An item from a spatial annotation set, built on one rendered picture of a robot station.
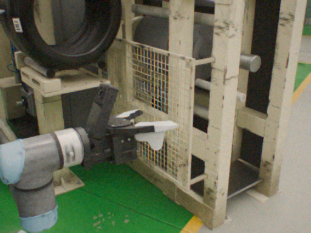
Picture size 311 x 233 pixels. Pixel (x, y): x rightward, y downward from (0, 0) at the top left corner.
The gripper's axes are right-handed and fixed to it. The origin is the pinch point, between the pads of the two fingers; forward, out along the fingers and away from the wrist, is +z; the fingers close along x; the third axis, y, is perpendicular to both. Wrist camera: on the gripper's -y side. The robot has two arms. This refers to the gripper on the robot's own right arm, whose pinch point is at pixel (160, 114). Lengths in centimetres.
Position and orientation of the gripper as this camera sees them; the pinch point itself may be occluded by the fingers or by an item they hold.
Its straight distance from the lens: 82.3
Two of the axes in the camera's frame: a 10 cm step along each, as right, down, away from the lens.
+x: 5.3, 2.0, -8.2
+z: 8.4, -2.1, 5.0
